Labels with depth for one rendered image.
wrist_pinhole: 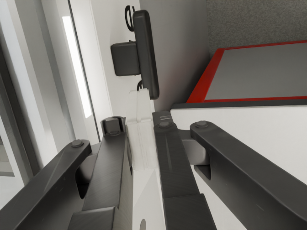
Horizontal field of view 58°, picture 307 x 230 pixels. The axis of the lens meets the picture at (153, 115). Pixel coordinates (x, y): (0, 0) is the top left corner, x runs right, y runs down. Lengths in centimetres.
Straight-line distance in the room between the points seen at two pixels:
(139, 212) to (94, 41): 22
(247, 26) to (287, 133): 77
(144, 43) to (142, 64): 2
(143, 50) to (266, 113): 22
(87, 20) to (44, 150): 10
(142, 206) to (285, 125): 21
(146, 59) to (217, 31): 91
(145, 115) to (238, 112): 25
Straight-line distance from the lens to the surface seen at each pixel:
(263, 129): 40
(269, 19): 113
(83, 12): 23
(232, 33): 113
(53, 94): 20
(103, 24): 24
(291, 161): 43
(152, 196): 40
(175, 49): 54
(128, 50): 24
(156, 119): 17
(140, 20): 23
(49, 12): 21
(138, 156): 15
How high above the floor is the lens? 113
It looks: 62 degrees down
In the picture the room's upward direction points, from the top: 141 degrees counter-clockwise
